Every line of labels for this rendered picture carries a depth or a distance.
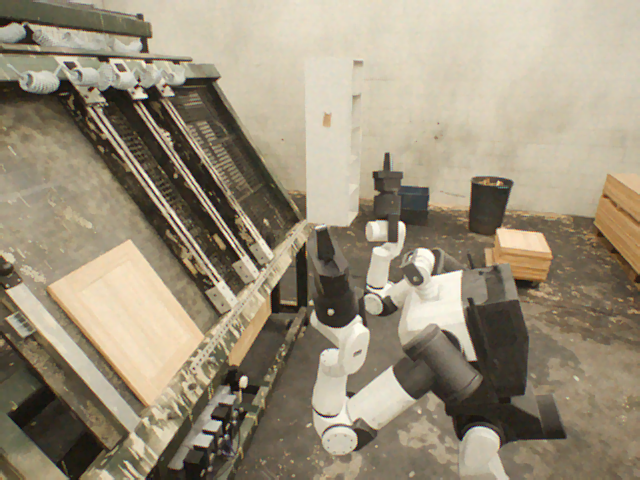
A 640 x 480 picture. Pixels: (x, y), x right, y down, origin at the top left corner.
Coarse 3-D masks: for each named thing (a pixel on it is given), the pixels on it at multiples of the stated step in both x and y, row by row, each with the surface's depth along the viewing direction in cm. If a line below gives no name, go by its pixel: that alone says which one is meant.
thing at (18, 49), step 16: (0, 48) 112; (16, 48) 116; (32, 48) 121; (48, 48) 126; (64, 48) 132; (48, 80) 127; (80, 80) 146; (96, 80) 146; (112, 80) 159; (128, 80) 163; (160, 80) 183; (176, 80) 195
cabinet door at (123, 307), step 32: (128, 256) 148; (64, 288) 122; (96, 288) 131; (128, 288) 142; (160, 288) 154; (96, 320) 126; (128, 320) 136; (160, 320) 148; (128, 352) 131; (160, 352) 141; (128, 384) 127; (160, 384) 136
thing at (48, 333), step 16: (0, 288) 106; (16, 288) 109; (16, 304) 107; (32, 304) 110; (32, 320) 108; (48, 320) 112; (48, 336) 110; (64, 336) 114; (48, 352) 112; (64, 352) 112; (80, 352) 116; (64, 368) 113; (80, 368) 114; (80, 384) 114; (96, 384) 115; (96, 400) 115; (112, 400) 117; (112, 416) 116; (128, 416) 119; (128, 432) 118
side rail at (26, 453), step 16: (0, 416) 93; (0, 432) 92; (16, 432) 94; (0, 448) 90; (16, 448) 93; (32, 448) 95; (0, 464) 93; (16, 464) 91; (32, 464) 94; (48, 464) 97
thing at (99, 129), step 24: (72, 96) 154; (96, 96) 157; (96, 120) 156; (96, 144) 160; (120, 144) 162; (120, 168) 162; (144, 192) 164; (168, 216) 167; (168, 240) 170; (192, 240) 174; (192, 264) 172; (216, 288) 174
